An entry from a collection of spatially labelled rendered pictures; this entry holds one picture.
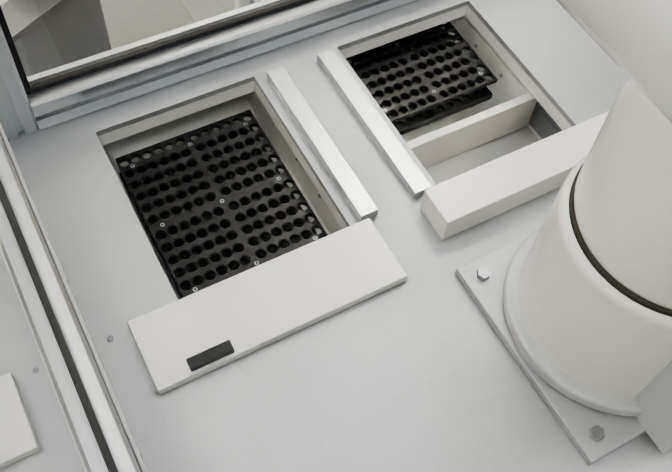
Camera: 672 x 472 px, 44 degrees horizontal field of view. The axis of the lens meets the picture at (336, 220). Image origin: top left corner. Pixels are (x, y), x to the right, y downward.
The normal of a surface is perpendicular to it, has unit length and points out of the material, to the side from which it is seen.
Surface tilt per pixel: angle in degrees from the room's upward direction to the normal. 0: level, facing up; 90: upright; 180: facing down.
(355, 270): 0
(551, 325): 90
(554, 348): 90
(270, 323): 0
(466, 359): 0
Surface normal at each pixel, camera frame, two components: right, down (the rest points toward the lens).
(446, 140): 0.47, 0.76
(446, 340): 0.06, -0.55
